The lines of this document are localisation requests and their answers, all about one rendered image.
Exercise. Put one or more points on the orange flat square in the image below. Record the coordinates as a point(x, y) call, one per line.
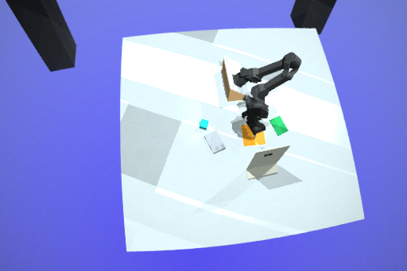
point(248, 137)

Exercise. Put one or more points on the cyan rectangular block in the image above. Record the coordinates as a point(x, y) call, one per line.
point(203, 124)

